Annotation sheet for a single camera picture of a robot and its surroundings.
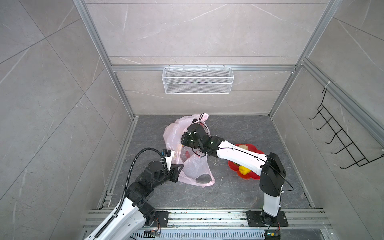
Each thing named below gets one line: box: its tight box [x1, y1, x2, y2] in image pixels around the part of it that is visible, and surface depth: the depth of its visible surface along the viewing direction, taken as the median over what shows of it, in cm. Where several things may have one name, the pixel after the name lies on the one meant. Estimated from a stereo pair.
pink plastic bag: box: [163, 113, 216, 188], surface depth 73 cm
